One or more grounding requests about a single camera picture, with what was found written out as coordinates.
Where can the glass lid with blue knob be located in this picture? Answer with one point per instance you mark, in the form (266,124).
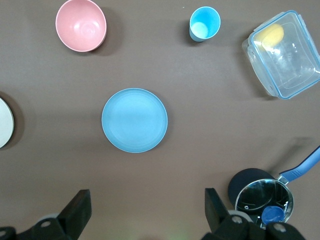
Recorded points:
(262,195)

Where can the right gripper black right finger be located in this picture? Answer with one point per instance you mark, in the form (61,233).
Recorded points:
(217,215)

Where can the clear blue-rimmed plastic container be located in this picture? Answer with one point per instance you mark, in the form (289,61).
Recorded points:
(287,67)

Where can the light blue plastic cup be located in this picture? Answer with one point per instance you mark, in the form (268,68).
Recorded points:
(205,23)

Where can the pink bowl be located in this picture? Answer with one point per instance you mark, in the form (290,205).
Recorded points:
(80,25)

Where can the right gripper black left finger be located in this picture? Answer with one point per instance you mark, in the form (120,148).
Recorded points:
(77,212)

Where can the yellow round fruit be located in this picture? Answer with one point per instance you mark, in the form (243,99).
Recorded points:
(272,36)

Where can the dark blue saucepan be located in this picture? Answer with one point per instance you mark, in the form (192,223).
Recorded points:
(245,177)

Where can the blue plate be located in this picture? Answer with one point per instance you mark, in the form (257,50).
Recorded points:
(134,120)

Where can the beige plate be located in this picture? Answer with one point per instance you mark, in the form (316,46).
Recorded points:
(5,122)

